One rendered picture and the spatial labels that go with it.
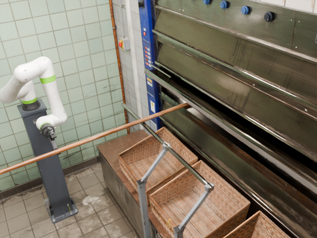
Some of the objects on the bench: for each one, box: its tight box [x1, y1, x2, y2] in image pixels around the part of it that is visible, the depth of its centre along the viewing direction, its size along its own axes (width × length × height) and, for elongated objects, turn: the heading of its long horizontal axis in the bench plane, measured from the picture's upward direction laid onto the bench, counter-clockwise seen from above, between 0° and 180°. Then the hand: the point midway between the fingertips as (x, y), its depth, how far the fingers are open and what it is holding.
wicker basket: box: [118, 127, 198, 206], centre depth 285 cm, size 49×56×28 cm
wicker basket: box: [149, 160, 251, 238], centre depth 241 cm, size 49×56×28 cm
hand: (56, 145), depth 233 cm, fingers open, 13 cm apart
